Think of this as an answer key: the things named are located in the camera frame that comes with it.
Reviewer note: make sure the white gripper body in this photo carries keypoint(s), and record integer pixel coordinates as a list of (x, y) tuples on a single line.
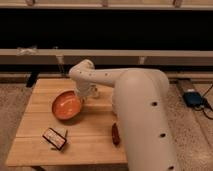
[(83, 90)]

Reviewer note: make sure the orange ceramic bowl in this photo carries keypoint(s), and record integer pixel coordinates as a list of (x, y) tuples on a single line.
[(66, 105)]

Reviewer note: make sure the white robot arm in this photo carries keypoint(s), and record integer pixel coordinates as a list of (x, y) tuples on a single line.
[(138, 100)]

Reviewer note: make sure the small printed snack box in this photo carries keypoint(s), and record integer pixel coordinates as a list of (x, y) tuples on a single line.
[(56, 137)]

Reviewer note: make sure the brown sausage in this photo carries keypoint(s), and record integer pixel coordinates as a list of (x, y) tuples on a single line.
[(115, 135)]

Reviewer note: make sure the dark blue device box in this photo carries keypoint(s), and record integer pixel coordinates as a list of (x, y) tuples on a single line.
[(192, 98)]

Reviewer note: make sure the wooden shelf rail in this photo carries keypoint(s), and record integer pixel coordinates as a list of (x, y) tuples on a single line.
[(21, 56)]

